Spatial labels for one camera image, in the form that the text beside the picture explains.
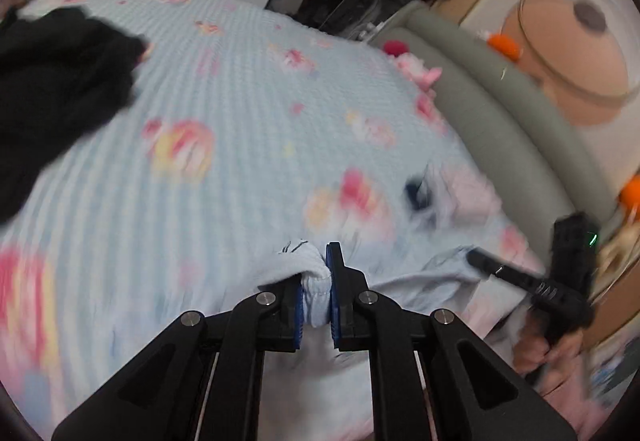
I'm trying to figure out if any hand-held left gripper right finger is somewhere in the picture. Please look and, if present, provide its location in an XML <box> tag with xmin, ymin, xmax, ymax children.
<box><xmin>325</xmin><ymin>241</ymin><xmax>576</xmax><ymax>441</ymax></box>

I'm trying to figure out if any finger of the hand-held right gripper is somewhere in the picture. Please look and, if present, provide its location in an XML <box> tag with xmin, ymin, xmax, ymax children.
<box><xmin>466</xmin><ymin>247</ymin><xmax>547</xmax><ymax>294</ymax></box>

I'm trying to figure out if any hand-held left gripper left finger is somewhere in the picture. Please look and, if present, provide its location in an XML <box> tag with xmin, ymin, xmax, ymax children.
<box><xmin>52</xmin><ymin>273</ymin><xmax>306</xmax><ymax>441</ymax></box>

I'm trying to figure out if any light blue printed pajama garment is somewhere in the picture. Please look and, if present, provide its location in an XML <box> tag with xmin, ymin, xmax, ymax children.
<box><xmin>255</xmin><ymin>237</ymin><xmax>506</xmax><ymax>441</ymax></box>

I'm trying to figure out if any person's right hand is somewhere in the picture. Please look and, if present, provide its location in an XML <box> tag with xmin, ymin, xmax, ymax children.
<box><xmin>514</xmin><ymin>321</ymin><xmax>586</xmax><ymax>397</ymax></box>

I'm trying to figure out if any orange round toy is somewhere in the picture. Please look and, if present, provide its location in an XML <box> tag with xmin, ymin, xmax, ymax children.
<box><xmin>617</xmin><ymin>174</ymin><xmax>640</xmax><ymax>222</ymax></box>

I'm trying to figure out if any checked cartoon printed blanket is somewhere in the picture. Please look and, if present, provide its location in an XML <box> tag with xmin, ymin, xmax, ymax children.
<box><xmin>0</xmin><ymin>0</ymin><xmax>551</xmax><ymax>441</ymax></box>

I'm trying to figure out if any pink plush toy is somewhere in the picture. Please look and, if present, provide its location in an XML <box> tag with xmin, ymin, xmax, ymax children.
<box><xmin>382</xmin><ymin>38</ymin><xmax>443</xmax><ymax>92</ymax></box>

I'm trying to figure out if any black garment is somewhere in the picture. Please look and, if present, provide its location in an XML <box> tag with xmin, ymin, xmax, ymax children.
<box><xmin>0</xmin><ymin>6</ymin><xmax>151</xmax><ymax>224</ymax></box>

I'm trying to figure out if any grey padded bed frame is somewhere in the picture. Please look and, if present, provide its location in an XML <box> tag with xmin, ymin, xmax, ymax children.
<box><xmin>370</xmin><ymin>0</ymin><xmax>626</xmax><ymax>242</ymax></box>

